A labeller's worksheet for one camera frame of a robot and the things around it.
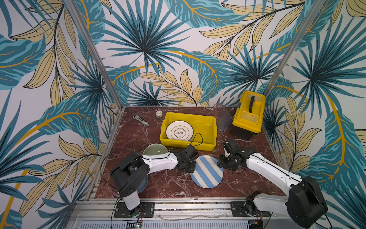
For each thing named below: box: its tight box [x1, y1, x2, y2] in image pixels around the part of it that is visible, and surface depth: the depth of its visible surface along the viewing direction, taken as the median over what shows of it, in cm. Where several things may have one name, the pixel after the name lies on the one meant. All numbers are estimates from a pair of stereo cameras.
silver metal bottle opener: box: [132, 114, 150, 127], surface depth 112 cm
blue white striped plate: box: [190, 155, 224, 189], surface depth 87 cm
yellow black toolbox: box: [230, 90, 266, 141], surface depth 95 cm
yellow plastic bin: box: [159, 111, 218, 151], surface depth 105 cm
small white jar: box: [155, 109, 163, 119], surface depth 115 cm
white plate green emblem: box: [165, 120, 194, 142], surface depth 103 cm
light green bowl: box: [142, 143, 169, 156], surface depth 86 cm
